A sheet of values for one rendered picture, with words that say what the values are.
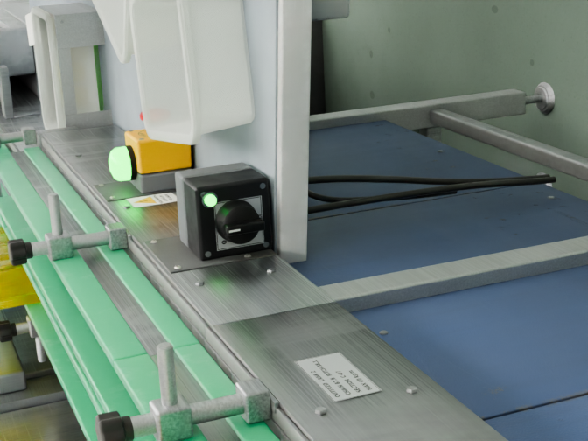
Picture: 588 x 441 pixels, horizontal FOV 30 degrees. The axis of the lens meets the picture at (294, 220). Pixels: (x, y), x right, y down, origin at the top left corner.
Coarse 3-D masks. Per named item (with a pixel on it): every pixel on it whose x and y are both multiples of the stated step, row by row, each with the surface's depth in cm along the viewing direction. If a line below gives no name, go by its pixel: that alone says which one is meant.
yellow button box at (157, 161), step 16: (128, 144) 142; (144, 144) 137; (160, 144) 138; (176, 144) 139; (144, 160) 138; (160, 160) 139; (176, 160) 140; (144, 176) 139; (160, 176) 139; (144, 192) 139
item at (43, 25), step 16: (32, 16) 192; (48, 16) 179; (32, 32) 193; (48, 32) 178; (48, 48) 194; (48, 64) 195; (48, 80) 196; (48, 96) 197; (48, 112) 197; (64, 112) 183; (48, 128) 195
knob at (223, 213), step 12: (228, 204) 112; (240, 204) 112; (216, 216) 112; (228, 216) 111; (240, 216) 111; (252, 216) 112; (216, 228) 113; (228, 228) 110; (240, 228) 110; (252, 228) 111; (264, 228) 111; (228, 240) 112; (240, 240) 112
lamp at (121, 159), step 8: (112, 152) 139; (120, 152) 139; (128, 152) 139; (112, 160) 139; (120, 160) 138; (128, 160) 139; (112, 168) 139; (120, 168) 138; (128, 168) 139; (136, 168) 139; (120, 176) 139; (128, 176) 139
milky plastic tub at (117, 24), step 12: (96, 0) 148; (108, 0) 148; (120, 0) 148; (108, 12) 146; (120, 12) 146; (108, 24) 144; (120, 24) 144; (108, 36) 143; (120, 36) 142; (132, 36) 136; (120, 48) 140; (132, 48) 138; (120, 60) 139
